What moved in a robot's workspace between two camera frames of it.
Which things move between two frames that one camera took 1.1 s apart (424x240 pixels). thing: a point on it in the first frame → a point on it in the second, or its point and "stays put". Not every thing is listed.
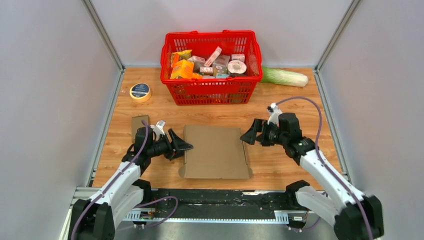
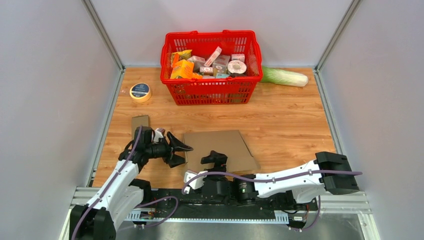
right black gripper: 258,126 → 220,159
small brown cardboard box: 136,122 stays put
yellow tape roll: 140,92 stays put
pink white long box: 213,57 stays put
